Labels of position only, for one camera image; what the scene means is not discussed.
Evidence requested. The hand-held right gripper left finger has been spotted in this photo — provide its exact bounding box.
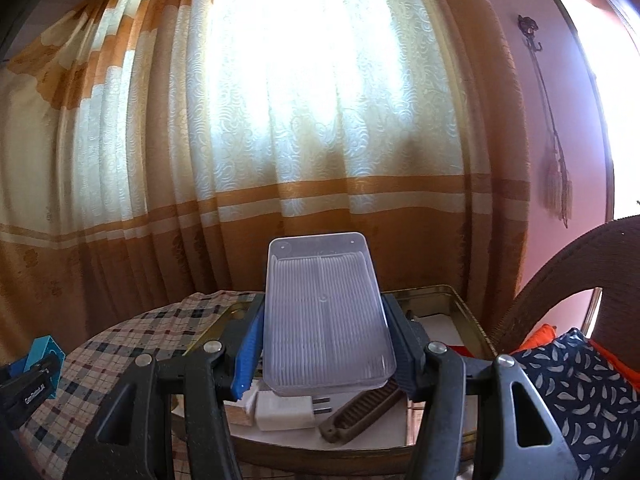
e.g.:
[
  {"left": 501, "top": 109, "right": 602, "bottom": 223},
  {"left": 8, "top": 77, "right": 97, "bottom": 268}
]
[{"left": 90, "top": 294, "right": 266, "bottom": 480}]

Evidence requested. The orange and cream curtain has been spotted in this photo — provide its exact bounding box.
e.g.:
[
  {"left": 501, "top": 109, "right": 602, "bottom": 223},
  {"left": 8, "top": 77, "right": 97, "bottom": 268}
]
[{"left": 0, "top": 0, "right": 531, "bottom": 361}]

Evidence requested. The brown comb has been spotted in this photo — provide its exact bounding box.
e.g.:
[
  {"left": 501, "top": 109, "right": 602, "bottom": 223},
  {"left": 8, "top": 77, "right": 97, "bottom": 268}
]
[{"left": 319, "top": 382, "right": 403, "bottom": 444}]

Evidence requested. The white plug charger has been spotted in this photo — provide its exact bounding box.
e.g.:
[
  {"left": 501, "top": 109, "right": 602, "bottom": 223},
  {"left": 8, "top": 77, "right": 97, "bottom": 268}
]
[{"left": 255, "top": 391, "right": 332, "bottom": 432}]

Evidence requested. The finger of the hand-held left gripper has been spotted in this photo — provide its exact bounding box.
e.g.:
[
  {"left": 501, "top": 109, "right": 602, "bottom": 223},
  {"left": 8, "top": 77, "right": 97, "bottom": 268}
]
[{"left": 0, "top": 357, "right": 58, "bottom": 431}]

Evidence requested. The plaid tablecloth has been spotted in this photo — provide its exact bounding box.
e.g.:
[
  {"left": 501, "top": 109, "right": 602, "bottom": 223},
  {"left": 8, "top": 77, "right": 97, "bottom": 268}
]
[{"left": 15, "top": 290, "right": 266, "bottom": 480}]

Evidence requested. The clear plastic box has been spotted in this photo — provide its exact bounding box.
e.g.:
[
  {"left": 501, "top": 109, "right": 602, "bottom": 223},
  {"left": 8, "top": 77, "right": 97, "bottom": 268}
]
[{"left": 264, "top": 231, "right": 398, "bottom": 396}]

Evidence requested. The curtain tieback tassel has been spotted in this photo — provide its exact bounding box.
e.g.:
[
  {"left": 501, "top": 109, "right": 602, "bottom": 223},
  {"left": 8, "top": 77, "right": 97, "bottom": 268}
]
[{"left": 530, "top": 50, "right": 573, "bottom": 231}]

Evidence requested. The brown wicker chair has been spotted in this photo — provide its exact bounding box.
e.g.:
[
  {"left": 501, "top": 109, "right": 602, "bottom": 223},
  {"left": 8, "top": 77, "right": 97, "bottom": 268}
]
[{"left": 492, "top": 215, "right": 640, "bottom": 361}]

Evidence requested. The metal wall hook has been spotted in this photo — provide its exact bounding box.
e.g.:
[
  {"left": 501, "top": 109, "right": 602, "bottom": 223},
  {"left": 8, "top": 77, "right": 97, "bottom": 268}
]
[{"left": 517, "top": 14, "right": 545, "bottom": 53}]

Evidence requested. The dark leaf-patterned cloth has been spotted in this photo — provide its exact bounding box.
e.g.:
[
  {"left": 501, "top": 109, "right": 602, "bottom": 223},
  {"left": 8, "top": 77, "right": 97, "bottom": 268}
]
[{"left": 512, "top": 327, "right": 640, "bottom": 480}]

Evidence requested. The gold metal tin tray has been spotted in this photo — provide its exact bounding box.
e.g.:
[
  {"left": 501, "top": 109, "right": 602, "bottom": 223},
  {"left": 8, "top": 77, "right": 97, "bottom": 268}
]
[{"left": 170, "top": 284, "right": 501, "bottom": 466}]

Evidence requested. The white paper sheet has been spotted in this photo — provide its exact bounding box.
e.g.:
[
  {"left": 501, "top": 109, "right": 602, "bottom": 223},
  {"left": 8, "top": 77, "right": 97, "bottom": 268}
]
[{"left": 172, "top": 310, "right": 468, "bottom": 453}]

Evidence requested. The blue toy block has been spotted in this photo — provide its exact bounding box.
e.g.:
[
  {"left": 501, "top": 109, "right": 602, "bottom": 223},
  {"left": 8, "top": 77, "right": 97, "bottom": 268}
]
[{"left": 26, "top": 335, "right": 67, "bottom": 403}]

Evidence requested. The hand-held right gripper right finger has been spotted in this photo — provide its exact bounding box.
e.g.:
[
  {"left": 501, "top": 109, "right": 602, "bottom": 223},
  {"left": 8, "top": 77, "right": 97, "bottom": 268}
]
[{"left": 382, "top": 294, "right": 583, "bottom": 480}]

